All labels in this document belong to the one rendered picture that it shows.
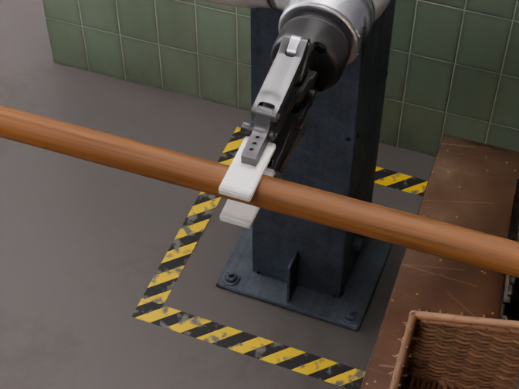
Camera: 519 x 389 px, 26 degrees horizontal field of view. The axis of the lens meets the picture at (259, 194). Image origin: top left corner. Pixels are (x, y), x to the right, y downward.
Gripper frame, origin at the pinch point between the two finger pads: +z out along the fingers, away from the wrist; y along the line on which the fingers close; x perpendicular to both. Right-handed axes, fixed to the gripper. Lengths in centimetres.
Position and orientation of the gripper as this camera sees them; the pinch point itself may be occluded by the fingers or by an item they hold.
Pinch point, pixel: (247, 182)
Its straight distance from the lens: 102.8
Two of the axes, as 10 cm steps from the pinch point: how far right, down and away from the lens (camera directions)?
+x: -9.4, -2.6, 2.2
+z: -3.4, 7.2, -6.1
